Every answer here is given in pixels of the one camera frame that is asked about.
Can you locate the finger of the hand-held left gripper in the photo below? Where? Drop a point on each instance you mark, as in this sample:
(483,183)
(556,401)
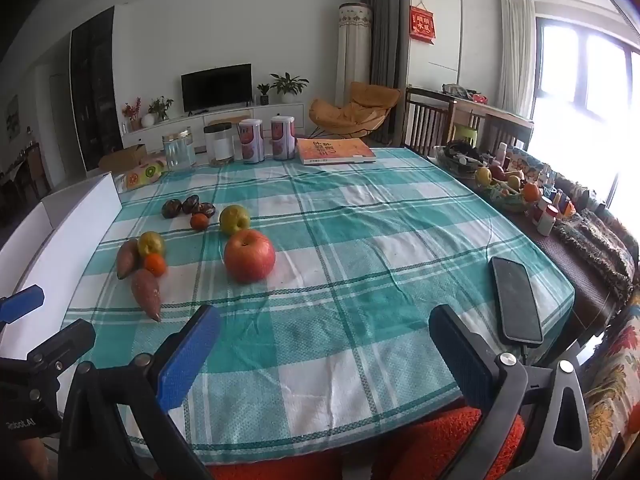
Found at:
(22,304)
(65,341)

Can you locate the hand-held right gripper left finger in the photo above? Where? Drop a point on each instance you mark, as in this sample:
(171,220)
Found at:
(190,355)

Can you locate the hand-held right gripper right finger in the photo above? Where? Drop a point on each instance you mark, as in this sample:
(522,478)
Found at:
(460,355)

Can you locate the white cardboard box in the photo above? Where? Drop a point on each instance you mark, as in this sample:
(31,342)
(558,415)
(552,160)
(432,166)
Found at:
(60,225)

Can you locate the tangerine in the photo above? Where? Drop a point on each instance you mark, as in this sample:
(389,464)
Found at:
(199,221)
(155,265)

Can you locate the large red apple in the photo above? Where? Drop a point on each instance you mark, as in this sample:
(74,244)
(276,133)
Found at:
(249,255)

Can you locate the sweet potato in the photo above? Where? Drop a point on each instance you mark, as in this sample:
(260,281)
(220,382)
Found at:
(126,258)
(147,294)

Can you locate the black smartphone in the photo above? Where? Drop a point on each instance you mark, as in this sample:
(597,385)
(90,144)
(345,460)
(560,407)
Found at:
(517,300)

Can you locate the small green apple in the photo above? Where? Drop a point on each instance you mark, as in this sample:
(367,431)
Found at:
(151,243)

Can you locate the dining table with chairs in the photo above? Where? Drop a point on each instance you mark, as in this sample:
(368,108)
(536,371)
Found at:
(20,180)

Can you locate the large green apple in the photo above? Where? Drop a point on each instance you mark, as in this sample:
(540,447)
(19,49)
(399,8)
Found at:
(235,219)

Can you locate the teal checked tablecloth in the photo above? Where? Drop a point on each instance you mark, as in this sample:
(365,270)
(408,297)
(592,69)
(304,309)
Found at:
(350,260)

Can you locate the floral fabric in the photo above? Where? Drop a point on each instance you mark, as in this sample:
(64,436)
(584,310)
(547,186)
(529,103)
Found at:
(617,370)

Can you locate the row of small bottles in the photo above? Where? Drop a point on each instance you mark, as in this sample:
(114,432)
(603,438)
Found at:
(547,220)

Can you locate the patterned fruit bowl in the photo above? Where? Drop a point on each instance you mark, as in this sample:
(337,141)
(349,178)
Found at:
(510,200)

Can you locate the fringed patterned blanket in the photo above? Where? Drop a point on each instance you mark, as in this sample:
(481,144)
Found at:
(600,245)

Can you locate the brown cardboard box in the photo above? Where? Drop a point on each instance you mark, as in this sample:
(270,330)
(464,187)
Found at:
(122,156)

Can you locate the orange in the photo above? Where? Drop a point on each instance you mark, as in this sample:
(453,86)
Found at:
(531,191)

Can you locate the fruit print tissue box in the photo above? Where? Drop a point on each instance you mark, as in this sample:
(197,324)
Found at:
(145,174)

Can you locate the yellow apple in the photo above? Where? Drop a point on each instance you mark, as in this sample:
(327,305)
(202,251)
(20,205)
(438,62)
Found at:
(483,175)

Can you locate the small red apple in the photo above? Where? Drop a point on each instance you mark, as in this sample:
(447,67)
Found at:
(498,171)

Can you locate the black basket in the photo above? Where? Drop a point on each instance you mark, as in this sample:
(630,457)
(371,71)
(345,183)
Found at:
(460,152)

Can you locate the clear glass jar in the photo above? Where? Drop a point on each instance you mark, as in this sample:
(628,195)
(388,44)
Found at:
(179,150)

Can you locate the glass jar with black lid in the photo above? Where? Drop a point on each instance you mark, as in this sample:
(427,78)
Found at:
(219,144)

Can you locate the green plastic stool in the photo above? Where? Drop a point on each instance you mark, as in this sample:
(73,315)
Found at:
(465,135)

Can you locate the round white vase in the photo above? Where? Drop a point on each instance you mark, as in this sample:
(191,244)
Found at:
(148,120)

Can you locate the red flowers in vase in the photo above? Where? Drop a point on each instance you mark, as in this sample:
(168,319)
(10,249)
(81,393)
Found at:
(132,110)

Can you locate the black glass cabinet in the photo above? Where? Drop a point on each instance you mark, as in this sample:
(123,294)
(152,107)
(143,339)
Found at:
(95,90)

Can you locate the wooden slatted chair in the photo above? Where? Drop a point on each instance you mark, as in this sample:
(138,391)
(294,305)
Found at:
(425,120)

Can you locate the green plant in pot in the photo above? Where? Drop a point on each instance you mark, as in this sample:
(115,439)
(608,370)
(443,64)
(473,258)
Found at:
(160,108)

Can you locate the wooden bench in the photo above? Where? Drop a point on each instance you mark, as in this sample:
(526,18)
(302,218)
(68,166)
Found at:
(226,118)

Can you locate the flat orange box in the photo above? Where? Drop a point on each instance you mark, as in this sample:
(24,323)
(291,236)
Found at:
(335,151)

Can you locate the white television cabinet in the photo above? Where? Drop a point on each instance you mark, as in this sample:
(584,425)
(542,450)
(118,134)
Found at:
(280,114)

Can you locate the black television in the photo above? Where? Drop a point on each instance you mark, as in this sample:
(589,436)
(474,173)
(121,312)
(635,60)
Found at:
(216,87)

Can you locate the orange lounge chair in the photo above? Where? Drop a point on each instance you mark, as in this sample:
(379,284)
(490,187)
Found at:
(350,107)

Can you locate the small potted plant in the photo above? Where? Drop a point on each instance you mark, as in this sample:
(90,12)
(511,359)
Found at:
(263,94)

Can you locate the large leafy potted plant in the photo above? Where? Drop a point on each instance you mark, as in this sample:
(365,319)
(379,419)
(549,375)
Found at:
(287,85)

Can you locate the large window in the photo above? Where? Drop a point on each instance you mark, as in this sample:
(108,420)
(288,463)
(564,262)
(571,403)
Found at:
(595,90)

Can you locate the white curtain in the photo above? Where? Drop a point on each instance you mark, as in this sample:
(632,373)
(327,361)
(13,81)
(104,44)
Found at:
(517,55)

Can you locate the covered standing air conditioner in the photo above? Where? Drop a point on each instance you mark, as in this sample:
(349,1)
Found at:
(354,55)

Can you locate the grey curtain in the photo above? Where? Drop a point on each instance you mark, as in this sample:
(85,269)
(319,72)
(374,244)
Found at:
(385,35)

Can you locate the framed wall picture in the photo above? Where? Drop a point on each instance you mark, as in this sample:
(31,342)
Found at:
(12,117)

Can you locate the red wall hanging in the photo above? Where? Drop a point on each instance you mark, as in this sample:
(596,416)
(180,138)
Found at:
(422,22)

